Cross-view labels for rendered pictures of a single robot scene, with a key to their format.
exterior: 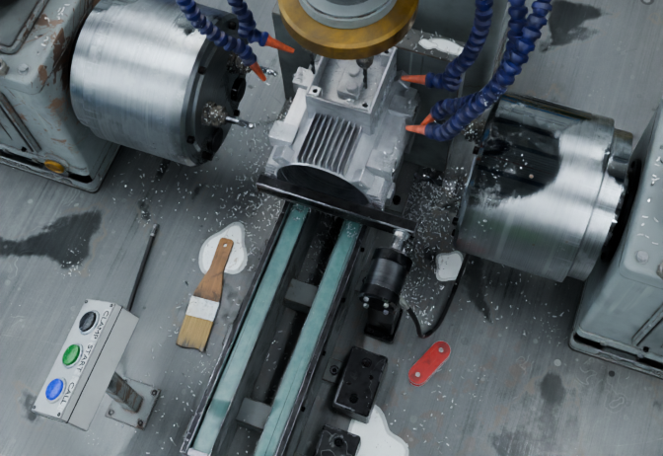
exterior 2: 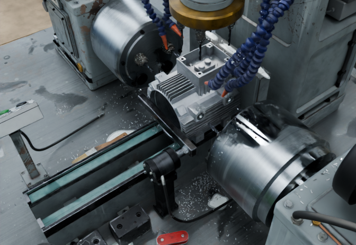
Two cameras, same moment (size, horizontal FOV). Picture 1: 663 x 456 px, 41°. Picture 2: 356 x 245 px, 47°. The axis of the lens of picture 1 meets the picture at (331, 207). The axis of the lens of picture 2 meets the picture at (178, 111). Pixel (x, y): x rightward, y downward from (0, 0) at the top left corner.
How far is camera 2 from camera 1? 0.57 m
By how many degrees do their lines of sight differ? 25
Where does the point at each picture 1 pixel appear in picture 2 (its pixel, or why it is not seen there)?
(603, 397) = not seen: outside the picture
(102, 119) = (95, 40)
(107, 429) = (15, 179)
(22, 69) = (74, 1)
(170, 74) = (127, 27)
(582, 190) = (278, 157)
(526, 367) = not seen: outside the picture
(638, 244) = (291, 197)
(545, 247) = (245, 183)
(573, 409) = not seen: outside the picture
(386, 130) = (209, 99)
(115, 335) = (26, 115)
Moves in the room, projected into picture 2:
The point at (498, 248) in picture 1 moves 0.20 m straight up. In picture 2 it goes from (223, 174) to (229, 116)
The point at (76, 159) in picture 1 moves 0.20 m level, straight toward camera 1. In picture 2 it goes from (87, 66) to (79, 106)
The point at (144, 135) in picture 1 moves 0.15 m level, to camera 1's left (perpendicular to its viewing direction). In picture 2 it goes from (106, 53) to (68, 40)
